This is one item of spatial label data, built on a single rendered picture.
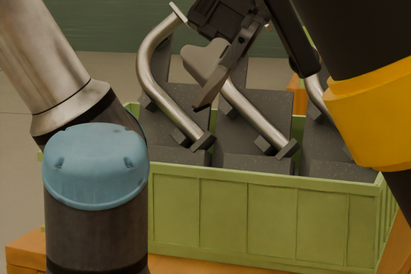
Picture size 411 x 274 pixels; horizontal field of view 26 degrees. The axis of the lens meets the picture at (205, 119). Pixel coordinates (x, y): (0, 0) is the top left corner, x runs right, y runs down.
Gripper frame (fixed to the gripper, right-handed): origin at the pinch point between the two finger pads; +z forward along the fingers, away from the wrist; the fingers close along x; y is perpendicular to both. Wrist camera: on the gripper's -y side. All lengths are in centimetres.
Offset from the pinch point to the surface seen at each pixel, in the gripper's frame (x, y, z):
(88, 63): -645, 112, 0
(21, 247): -57, 16, 37
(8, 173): -355, 73, 71
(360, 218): -40, -31, -1
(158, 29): -75, 17, -12
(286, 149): -63, -16, -4
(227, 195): -46.9, -10.6, 8.2
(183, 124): -70, 3, 2
